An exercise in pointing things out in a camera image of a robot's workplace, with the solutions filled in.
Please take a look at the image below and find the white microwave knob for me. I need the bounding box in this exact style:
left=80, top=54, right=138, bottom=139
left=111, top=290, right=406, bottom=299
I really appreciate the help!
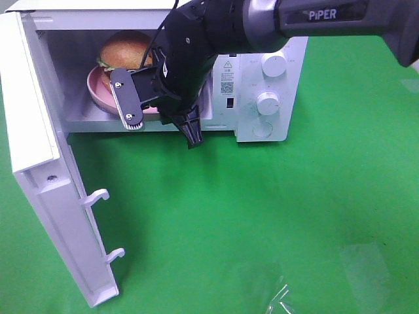
left=261, top=52, right=287, bottom=78
left=256, top=92, right=280, bottom=116

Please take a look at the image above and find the round white door release button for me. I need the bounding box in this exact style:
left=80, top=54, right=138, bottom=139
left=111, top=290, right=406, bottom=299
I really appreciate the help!
left=253, top=122, right=273, bottom=138

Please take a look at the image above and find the white warning label with QR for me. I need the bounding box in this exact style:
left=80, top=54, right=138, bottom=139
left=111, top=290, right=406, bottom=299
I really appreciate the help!
left=214, top=56, right=237, bottom=97

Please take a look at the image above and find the pink plate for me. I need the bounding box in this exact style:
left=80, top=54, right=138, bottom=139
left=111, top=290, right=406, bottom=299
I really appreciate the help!
left=86, top=64, right=161, bottom=118

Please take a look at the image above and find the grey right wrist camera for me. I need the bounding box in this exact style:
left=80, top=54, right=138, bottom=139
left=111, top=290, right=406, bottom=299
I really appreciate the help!
left=110, top=68, right=143, bottom=131

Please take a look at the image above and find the white microwave oven body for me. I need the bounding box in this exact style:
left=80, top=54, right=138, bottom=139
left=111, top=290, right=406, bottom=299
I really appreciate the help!
left=5, top=1, right=307, bottom=142

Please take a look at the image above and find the burger with lettuce and cheese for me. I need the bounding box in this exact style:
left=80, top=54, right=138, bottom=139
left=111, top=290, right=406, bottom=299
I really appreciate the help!
left=96, top=30, right=151, bottom=94

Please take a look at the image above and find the clear tape patch on table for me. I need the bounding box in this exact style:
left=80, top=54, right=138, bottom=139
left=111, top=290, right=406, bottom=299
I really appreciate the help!
left=237, top=261, right=295, bottom=314

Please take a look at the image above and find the white microwave door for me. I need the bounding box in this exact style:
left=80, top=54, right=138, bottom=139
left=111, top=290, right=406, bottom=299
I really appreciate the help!
left=1, top=12, right=125, bottom=307

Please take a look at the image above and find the lower white microwave knob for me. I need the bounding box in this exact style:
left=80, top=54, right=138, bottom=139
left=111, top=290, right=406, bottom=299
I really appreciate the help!
left=256, top=92, right=280, bottom=116

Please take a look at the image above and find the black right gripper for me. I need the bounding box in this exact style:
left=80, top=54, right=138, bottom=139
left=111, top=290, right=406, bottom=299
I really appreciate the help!
left=130, top=45, right=216, bottom=149

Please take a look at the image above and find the upper white microwave knob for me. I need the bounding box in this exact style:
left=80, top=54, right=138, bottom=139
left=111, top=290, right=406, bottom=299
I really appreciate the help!
left=261, top=52, right=287, bottom=78

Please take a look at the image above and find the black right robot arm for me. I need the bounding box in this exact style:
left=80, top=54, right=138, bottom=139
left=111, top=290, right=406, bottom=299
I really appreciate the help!
left=124, top=1, right=418, bottom=147

